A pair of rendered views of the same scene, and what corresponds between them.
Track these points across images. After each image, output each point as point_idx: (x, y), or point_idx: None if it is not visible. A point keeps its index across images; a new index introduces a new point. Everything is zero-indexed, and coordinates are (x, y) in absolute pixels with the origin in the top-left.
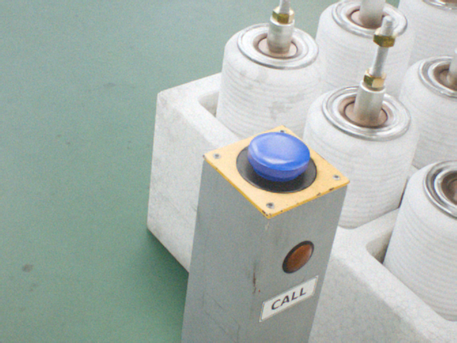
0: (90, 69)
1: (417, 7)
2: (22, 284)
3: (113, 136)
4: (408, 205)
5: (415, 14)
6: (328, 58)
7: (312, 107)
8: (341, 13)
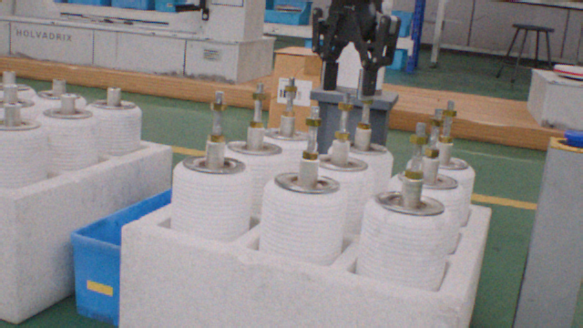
0: None
1: (248, 177)
2: None
3: None
4: (466, 180)
5: (249, 182)
6: (343, 219)
7: (447, 195)
8: (320, 189)
